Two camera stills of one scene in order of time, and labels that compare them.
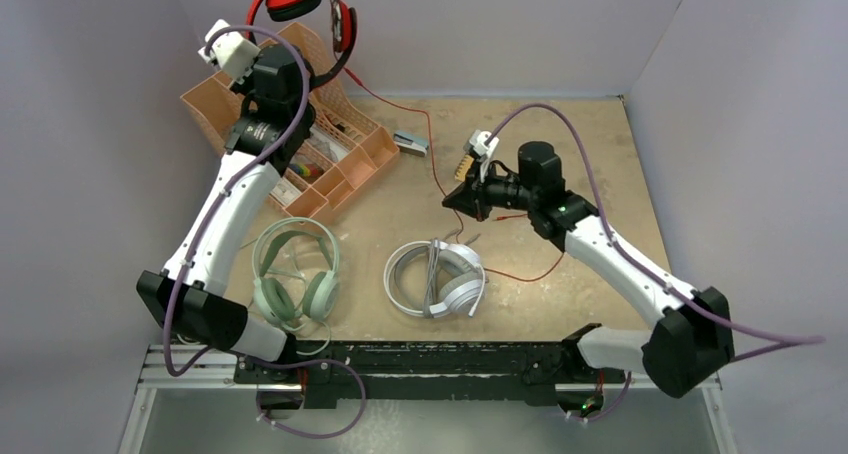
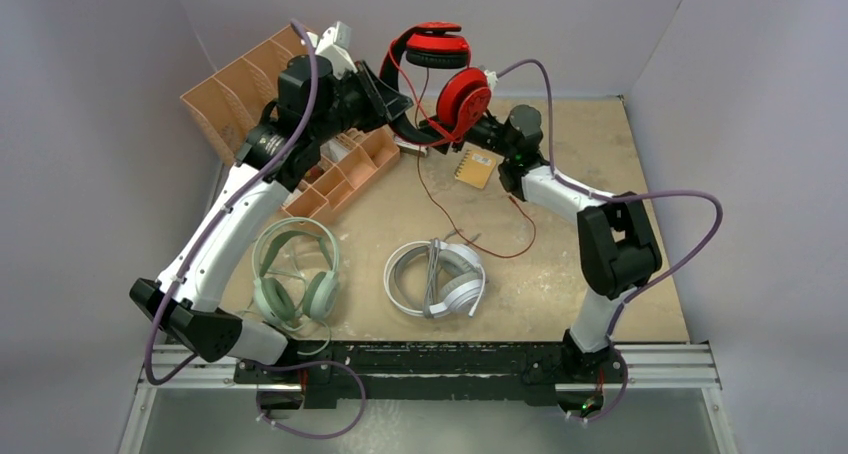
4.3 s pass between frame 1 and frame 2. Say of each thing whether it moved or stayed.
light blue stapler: stayed
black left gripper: moved
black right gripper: moved
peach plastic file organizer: stayed
